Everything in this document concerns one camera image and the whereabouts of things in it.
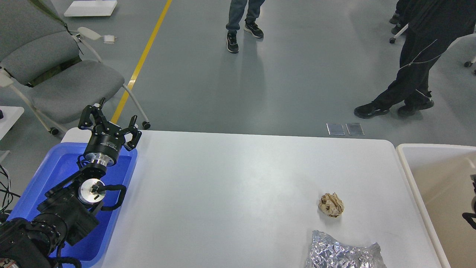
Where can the crumpled aluminium foil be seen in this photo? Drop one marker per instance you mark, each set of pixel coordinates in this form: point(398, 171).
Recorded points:
point(327, 252)

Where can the beige plastic bin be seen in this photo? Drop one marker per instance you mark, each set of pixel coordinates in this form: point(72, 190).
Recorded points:
point(439, 178)

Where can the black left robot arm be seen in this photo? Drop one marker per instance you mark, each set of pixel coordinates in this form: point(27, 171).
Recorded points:
point(69, 212)

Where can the white side table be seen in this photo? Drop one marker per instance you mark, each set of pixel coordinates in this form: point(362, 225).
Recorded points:
point(10, 115)

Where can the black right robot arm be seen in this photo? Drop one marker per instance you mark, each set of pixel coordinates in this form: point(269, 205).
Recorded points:
point(470, 217)

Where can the right metal floor plate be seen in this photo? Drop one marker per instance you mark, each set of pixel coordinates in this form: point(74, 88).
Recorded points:
point(354, 129)

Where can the small white floor object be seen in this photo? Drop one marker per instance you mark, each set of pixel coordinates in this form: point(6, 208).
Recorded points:
point(109, 39)

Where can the person in black tracksuit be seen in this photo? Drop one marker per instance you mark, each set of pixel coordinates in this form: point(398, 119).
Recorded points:
point(433, 25)

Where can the metal floor plate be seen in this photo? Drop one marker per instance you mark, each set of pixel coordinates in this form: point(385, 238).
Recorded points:
point(335, 129)
point(354, 129)

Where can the blue plastic bin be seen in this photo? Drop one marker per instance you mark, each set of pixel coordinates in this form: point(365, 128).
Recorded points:
point(59, 163)

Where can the white rolling chair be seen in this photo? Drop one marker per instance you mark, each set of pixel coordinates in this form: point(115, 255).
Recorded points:
point(397, 31)

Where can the crumpled brown paper ball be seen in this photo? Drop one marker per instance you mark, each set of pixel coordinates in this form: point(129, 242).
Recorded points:
point(331, 205)

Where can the grey office chair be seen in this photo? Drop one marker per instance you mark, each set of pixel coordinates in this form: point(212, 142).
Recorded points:
point(55, 72)

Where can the left metal floor plate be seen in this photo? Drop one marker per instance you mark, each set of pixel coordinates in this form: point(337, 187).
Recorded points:
point(335, 129)

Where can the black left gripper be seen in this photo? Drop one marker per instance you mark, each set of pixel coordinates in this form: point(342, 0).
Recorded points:
point(104, 146)

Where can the white foam board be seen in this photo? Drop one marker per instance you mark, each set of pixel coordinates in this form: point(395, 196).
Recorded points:
point(91, 8)

